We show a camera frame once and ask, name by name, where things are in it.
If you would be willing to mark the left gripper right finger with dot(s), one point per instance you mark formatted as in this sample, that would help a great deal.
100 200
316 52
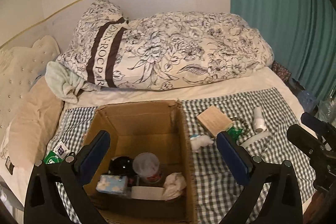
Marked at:
283 201

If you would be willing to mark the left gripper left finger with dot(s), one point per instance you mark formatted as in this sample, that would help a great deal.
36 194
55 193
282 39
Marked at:
43 203

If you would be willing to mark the small white bottle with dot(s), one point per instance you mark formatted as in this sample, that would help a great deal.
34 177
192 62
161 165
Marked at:
258 120

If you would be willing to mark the green foil packet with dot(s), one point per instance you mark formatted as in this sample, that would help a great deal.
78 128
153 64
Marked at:
235 132

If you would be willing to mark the blue tissue pack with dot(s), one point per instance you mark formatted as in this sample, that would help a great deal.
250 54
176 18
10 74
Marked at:
112 184

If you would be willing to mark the tan paper booklet box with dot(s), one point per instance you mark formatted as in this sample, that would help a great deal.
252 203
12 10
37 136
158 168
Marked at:
214 121

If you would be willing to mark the beige lace cloth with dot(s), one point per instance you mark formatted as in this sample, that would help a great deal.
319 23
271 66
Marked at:
174 185

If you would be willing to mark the white plastic tube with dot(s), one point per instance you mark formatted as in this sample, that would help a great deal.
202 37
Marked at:
255 138

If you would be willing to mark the small white plush toy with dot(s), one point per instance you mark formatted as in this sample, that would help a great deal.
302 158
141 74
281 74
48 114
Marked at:
198 141

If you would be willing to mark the blue plastic water bottles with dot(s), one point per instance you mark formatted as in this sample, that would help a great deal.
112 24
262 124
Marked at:
307 101

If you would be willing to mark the green white medicine box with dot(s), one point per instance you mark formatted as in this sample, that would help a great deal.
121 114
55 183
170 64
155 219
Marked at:
57 154

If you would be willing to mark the dark floral bag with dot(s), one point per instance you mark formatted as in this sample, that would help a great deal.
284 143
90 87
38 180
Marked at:
281 71

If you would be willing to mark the cream bed sheet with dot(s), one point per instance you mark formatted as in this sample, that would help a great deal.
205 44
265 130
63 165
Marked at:
259 80

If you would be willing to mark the beige pillow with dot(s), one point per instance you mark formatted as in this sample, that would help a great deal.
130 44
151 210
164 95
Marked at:
33 126

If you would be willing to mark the black round object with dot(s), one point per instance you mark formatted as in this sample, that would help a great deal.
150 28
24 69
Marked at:
121 166

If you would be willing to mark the brown cardboard box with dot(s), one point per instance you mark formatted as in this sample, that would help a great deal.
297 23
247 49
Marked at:
158 127

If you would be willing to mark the plastic jar red label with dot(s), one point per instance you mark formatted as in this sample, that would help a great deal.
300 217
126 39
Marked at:
147 166

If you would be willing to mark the pale green towel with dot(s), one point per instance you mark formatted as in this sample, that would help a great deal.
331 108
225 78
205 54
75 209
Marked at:
65 84

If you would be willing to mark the teal curtain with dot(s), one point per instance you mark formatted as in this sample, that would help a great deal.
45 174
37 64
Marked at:
301 34

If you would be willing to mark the floral white duvet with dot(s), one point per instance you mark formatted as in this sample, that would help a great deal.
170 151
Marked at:
165 51

